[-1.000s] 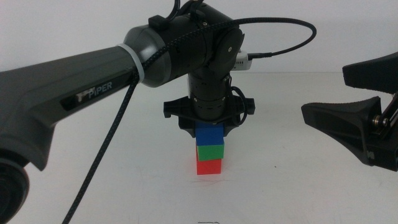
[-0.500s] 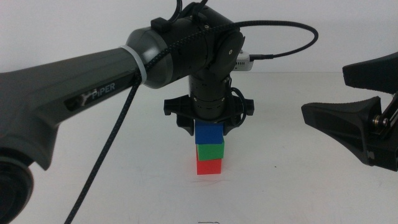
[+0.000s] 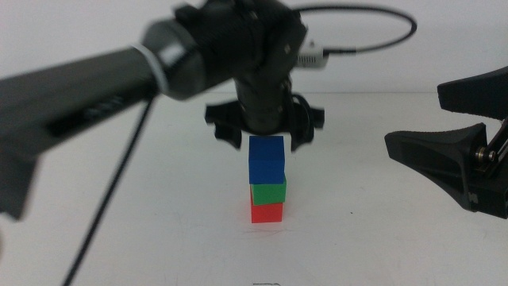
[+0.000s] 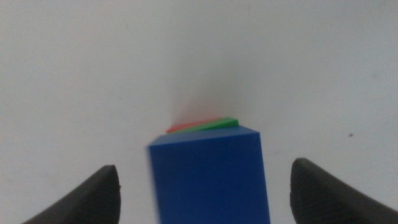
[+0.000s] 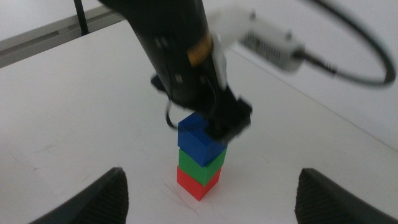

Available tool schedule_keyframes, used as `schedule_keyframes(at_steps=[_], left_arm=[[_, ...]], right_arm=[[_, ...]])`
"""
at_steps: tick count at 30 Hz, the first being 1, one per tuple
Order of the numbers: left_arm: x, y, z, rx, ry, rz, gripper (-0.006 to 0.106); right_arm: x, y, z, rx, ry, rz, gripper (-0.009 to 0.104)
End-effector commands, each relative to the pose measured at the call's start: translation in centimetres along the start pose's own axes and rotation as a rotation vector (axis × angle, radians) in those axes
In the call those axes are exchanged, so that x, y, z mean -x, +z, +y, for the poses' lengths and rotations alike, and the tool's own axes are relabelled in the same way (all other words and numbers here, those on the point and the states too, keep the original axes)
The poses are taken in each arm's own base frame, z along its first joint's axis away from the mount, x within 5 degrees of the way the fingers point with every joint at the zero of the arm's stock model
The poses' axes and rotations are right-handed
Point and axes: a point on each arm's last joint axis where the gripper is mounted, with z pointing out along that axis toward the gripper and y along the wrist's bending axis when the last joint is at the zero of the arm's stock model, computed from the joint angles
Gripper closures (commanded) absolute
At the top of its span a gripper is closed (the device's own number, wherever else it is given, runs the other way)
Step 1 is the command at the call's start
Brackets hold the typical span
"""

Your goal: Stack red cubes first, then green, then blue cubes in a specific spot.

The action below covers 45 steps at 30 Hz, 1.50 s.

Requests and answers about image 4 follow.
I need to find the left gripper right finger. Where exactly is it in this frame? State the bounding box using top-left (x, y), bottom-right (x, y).
top-left (289, 157), bottom-right (398, 224)

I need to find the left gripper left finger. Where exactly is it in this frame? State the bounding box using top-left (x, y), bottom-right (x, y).
top-left (21, 164), bottom-right (122, 224)

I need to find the blue cube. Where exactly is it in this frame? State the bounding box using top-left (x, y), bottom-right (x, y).
top-left (146, 125), bottom-right (271, 224)

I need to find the red cube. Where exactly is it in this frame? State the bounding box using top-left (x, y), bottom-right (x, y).
top-left (165, 116), bottom-right (223, 134)

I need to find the green cube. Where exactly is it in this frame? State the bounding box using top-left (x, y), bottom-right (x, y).
top-left (170, 116), bottom-right (240, 135)

